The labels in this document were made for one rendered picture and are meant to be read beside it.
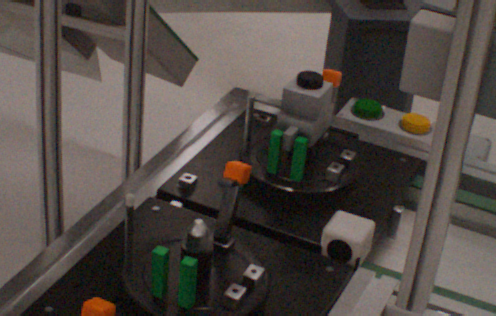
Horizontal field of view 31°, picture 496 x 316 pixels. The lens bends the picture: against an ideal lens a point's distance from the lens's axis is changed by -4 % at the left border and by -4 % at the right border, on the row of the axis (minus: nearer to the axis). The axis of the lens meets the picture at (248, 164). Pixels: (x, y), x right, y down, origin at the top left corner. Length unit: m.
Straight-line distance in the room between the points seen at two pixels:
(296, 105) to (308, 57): 0.65
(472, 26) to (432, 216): 0.19
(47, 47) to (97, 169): 0.40
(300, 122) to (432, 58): 0.24
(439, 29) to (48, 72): 0.38
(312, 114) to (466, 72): 0.27
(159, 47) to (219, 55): 0.49
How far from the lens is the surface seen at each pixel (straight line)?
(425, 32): 0.80
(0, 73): 1.53
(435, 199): 0.84
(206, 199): 1.00
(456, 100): 0.79
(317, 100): 0.99
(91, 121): 1.38
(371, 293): 0.92
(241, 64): 1.58
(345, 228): 0.95
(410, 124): 1.21
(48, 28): 0.88
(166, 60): 1.15
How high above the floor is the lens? 1.52
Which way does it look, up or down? 31 degrees down
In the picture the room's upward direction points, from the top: 6 degrees clockwise
